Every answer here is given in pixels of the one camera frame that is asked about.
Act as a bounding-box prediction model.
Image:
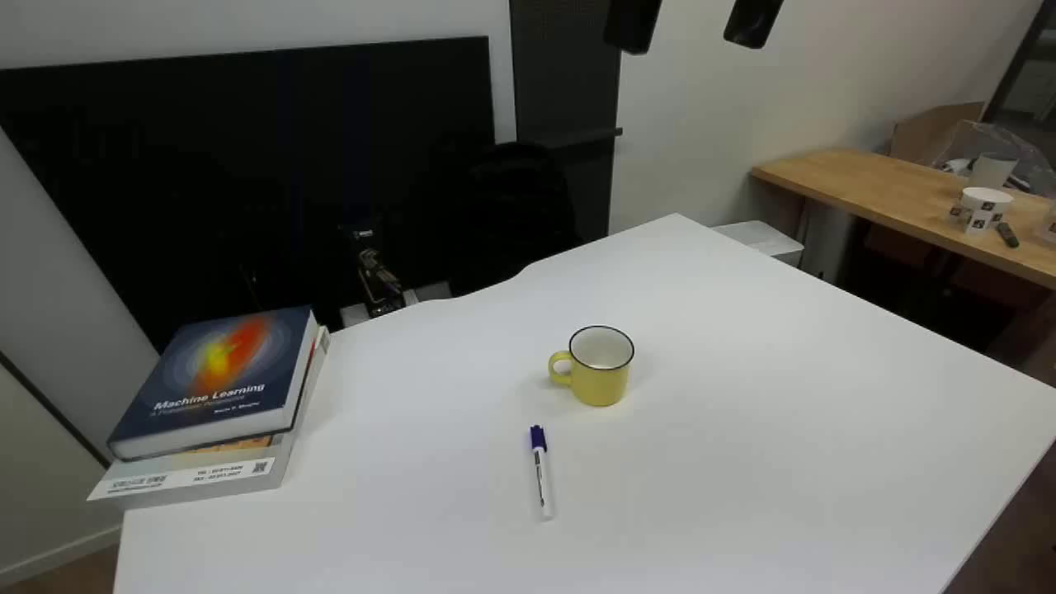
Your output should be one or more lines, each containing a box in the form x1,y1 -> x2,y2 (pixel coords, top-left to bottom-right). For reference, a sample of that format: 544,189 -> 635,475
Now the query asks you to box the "blue capped white marker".
523,421 -> 558,520

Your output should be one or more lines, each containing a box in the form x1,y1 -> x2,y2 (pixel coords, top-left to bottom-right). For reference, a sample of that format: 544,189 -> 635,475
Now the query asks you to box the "dark vertical pillar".
505,0 -> 622,241

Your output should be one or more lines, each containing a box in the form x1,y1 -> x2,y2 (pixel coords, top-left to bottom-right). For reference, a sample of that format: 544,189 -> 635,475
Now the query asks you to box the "wooden side desk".
749,145 -> 1056,295

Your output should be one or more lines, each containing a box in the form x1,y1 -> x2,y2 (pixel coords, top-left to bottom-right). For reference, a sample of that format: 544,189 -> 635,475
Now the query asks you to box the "brown cardboard box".
886,98 -> 987,167

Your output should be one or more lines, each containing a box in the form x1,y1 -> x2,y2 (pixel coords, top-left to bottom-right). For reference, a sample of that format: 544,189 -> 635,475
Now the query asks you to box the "black office chair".
442,127 -> 622,300

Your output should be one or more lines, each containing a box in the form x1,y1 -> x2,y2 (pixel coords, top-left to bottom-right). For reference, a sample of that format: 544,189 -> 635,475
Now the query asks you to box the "clear plastic bag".
932,115 -> 1056,194

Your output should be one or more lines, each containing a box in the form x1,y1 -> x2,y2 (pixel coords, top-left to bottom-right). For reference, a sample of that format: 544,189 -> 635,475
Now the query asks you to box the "dark framed window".
981,0 -> 1056,128

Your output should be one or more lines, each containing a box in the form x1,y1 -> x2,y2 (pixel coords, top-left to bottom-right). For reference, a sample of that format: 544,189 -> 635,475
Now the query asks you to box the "white paper cup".
949,184 -> 1015,238

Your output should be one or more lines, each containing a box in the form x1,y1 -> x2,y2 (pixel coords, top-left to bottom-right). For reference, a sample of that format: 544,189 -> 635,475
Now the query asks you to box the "yellow tape roll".
544,321 -> 639,413

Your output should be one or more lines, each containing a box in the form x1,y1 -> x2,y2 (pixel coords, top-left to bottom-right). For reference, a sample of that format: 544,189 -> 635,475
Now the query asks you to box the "large black screen panel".
0,34 -> 496,352

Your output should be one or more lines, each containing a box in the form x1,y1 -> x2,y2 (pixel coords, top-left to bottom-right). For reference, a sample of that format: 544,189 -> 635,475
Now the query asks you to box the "blue hardcover textbook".
106,303 -> 324,463

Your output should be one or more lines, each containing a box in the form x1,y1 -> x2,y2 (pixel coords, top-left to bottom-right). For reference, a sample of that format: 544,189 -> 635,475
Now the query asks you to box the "stack of books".
84,324 -> 334,509

